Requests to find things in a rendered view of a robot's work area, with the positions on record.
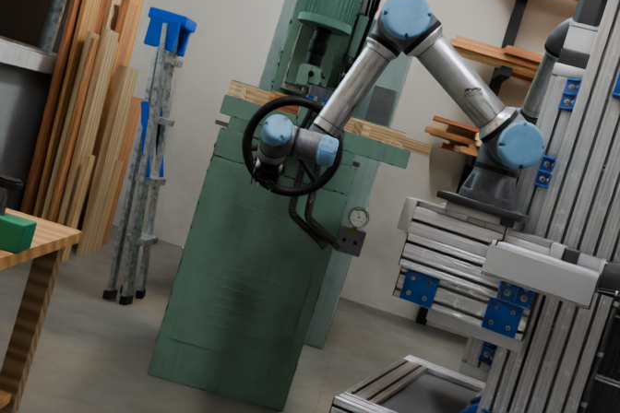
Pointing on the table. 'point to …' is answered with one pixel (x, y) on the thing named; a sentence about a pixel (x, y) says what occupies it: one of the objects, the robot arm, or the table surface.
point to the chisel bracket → (307, 76)
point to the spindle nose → (317, 46)
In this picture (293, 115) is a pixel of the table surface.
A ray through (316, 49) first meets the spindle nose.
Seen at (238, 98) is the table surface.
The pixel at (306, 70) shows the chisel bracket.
